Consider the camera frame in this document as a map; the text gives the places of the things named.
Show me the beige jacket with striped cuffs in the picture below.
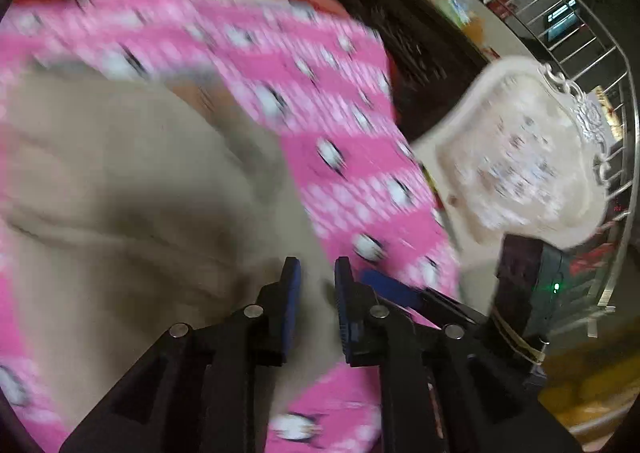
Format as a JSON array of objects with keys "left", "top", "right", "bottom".
[{"left": 1, "top": 64, "right": 341, "bottom": 427}]

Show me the cream upholstered chair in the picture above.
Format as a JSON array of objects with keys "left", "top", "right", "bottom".
[{"left": 411, "top": 56, "right": 608, "bottom": 262}]

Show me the pink penguin blanket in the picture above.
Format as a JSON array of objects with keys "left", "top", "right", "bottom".
[{"left": 1, "top": 0, "right": 458, "bottom": 452}]

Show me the dark wooden nightstand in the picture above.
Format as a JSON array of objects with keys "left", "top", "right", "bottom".
[{"left": 337, "top": 0, "right": 488, "bottom": 142}]

